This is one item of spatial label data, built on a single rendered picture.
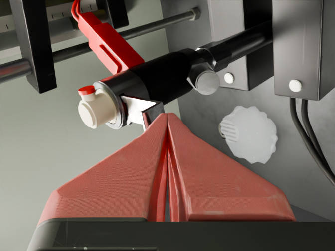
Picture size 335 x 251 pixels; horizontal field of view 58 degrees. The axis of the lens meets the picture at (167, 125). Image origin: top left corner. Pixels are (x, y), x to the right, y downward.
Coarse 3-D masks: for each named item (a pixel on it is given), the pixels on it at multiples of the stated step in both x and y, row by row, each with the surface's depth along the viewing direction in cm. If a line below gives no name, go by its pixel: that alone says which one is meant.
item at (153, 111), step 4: (156, 104) 13; (148, 108) 13; (152, 108) 13; (156, 108) 13; (160, 108) 13; (140, 112) 13; (144, 112) 13; (148, 112) 13; (152, 112) 13; (156, 112) 13; (160, 112) 13; (140, 116) 13; (144, 116) 13; (148, 116) 13; (152, 116) 13; (156, 116) 13; (144, 120) 13; (148, 120) 13; (152, 120) 13; (144, 124) 13; (148, 124) 13; (144, 128) 13
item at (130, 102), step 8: (120, 96) 15; (128, 96) 15; (128, 104) 15; (136, 104) 14; (144, 104) 14; (152, 104) 14; (160, 104) 13; (128, 112) 15; (136, 112) 15; (128, 120) 16; (136, 120) 15
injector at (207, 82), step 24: (264, 24) 24; (216, 48) 20; (240, 48) 22; (120, 72) 17; (144, 72) 17; (168, 72) 17; (192, 72) 17; (144, 96) 16; (168, 96) 17; (120, 120) 16
